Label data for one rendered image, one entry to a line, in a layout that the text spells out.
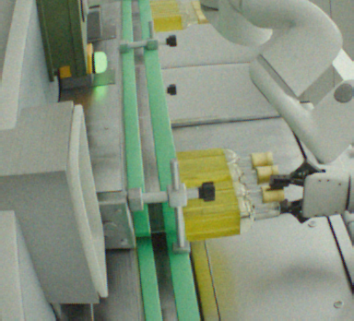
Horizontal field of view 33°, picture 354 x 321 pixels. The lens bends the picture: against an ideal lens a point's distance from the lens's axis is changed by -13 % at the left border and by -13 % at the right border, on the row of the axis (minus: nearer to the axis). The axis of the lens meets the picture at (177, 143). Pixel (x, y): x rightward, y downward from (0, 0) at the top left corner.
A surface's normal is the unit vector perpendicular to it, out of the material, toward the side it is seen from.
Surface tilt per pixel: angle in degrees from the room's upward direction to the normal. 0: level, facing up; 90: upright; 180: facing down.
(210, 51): 90
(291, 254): 90
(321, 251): 90
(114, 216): 90
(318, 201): 109
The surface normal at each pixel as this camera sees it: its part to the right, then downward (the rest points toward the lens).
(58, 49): 0.11, 0.81
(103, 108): -0.07, -0.86
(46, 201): 0.09, 0.51
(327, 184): -0.18, 0.38
